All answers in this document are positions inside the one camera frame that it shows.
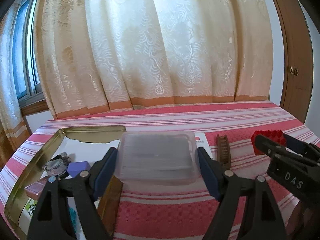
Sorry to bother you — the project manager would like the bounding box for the left side cream curtain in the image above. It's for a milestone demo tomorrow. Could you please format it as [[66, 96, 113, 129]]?
[[0, 0, 30, 167]]

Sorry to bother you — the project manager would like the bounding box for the red striped tablecloth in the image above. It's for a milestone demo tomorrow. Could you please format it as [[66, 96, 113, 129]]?
[[1, 101, 319, 239]]

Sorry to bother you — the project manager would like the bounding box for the cream patterned curtain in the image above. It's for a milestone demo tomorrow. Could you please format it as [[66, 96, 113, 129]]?
[[34, 0, 273, 118]]

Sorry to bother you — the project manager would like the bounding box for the black patterned round object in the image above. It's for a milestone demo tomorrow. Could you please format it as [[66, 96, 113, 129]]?
[[42, 152, 71, 179]]

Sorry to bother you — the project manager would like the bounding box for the red toy brick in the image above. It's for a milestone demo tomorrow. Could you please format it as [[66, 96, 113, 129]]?
[[251, 130, 287, 155]]

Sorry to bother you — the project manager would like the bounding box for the clear plastic box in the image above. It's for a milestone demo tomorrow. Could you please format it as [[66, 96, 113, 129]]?
[[114, 131, 200, 185]]

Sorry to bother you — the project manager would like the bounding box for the blue toy brick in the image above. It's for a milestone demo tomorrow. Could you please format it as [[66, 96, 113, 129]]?
[[69, 207, 77, 232]]

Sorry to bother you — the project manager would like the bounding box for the purple toy cube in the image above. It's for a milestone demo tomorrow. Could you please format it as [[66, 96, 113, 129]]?
[[67, 161, 91, 178]]

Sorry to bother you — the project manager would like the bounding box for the brown rectangular small box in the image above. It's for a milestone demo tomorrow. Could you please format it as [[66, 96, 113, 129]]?
[[24, 176, 48, 200]]

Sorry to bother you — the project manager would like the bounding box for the brass door knob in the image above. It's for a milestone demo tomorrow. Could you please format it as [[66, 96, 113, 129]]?
[[290, 66, 299, 76]]

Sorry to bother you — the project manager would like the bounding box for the green toy brick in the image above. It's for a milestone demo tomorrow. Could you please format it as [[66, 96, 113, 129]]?
[[25, 199, 37, 217]]

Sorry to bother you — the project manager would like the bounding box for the white red small box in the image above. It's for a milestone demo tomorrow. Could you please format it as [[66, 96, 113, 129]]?
[[194, 132, 214, 159]]

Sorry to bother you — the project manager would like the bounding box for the brown wooden comb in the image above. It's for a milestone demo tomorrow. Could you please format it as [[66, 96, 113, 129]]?
[[216, 135, 231, 170]]

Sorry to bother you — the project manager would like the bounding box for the gold metal tray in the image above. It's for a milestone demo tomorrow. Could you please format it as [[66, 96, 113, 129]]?
[[1, 126, 125, 239]]

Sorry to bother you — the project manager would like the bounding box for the brown wooden door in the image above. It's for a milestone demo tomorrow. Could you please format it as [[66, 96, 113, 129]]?
[[273, 0, 313, 123]]

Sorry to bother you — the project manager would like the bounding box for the window with metal frame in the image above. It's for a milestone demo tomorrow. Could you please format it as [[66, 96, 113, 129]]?
[[12, 0, 44, 108]]

